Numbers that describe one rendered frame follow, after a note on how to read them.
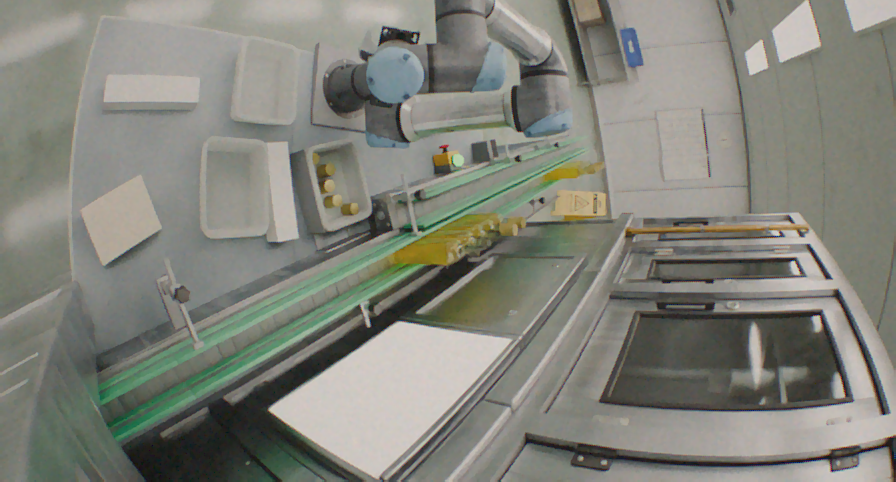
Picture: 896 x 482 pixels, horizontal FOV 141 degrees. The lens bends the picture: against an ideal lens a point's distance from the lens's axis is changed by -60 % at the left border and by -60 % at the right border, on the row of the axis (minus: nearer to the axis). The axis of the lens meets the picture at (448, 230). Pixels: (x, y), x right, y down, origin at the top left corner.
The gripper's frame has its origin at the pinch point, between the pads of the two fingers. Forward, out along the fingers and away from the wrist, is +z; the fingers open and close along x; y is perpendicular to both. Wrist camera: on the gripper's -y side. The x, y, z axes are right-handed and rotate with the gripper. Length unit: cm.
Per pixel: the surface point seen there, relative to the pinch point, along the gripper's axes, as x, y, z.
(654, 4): -384, 143, 478
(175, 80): 48.4, -8.2, -8.6
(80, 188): 64, -25, -31
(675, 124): -454, -38, 407
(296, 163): 19.9, -32.3, 6.4
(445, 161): -27, -41, 44
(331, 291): 6, -54, -16
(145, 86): 54, -8, -14
